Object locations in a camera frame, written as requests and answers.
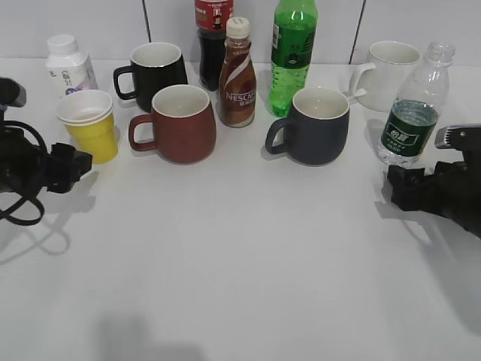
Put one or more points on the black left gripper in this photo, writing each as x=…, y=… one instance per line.
x=24, y=162

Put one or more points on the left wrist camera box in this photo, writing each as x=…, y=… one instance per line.
x=12, y=94

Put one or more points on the red ceramic mug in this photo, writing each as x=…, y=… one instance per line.
x=183, y=122

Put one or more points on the clear water bottle green label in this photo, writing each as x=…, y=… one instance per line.
x=416, y=108

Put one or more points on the white ceramic mug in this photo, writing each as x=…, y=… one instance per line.
x=375, y=83

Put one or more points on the brown Nescafe coffee bottle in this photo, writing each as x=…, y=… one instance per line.
x=237, y=82

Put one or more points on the dark blue ceramic mug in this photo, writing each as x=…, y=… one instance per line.
x=316, y=128

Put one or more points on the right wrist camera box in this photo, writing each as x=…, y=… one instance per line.
x=464, y=137

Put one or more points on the black ceramic mug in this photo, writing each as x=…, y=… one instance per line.
x=154, y=66

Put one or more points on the green soda bottle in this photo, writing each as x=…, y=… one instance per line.
x=293, y=38

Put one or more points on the dark cola bottle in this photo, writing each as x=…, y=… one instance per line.
x=211, y=18

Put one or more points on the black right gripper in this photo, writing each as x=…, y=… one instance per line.
x=452, y=191

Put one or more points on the white yogurt drink bottle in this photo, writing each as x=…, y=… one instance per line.
x=69, y=67

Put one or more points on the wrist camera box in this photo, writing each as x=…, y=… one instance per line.
x=12, y=94
x=464, y=137

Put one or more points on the yellow paper cup stack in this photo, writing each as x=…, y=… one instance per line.
x=88, y=117

